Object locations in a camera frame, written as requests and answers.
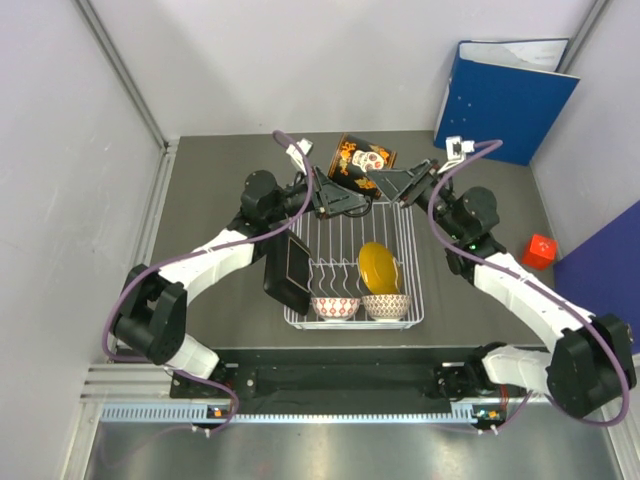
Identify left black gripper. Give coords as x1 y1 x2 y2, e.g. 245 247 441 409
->
265 165 366 224

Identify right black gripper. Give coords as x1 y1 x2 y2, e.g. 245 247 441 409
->
367 160 466 241

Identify black skull mug red inside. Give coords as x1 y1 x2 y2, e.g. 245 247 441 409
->
327 133 397 200

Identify black floral rectangular tray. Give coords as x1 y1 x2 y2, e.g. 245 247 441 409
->
263 230 311 316

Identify yellow patterned plate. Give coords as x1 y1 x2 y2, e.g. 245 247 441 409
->
358 242 402 295

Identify brown patterned small bowl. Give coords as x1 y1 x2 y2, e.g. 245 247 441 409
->
361 294 411 322

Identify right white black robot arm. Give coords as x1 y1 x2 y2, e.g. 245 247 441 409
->
366 160 637 427

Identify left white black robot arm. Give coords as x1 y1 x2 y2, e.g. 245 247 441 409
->
106 168 371 397

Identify red patterned bowl blue inside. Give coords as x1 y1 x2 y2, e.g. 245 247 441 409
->
311 297 361 322

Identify red cube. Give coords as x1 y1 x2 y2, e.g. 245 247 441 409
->
521 234 558 270

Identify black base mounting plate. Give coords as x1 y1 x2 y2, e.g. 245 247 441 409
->
169 344 501 404

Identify dark blue binder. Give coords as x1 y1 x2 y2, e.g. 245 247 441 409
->
553 203 640 355

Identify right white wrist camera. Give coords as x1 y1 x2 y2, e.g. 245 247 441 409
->
445 136 475 163

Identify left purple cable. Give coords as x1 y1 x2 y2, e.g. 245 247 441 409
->
102 130 316 431

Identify purple cable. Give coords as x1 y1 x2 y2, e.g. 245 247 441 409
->
102 130 316 431
428 139 634 427

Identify white wire dish rack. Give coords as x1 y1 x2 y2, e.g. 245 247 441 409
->
284 201 425 330

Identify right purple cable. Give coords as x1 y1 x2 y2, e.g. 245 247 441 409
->
428 139 634 427

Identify blue ring binder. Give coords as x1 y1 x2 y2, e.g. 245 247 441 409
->
434 38 580 166

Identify grey slotted cable duct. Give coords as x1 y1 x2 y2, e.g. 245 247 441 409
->
99 402 506 425

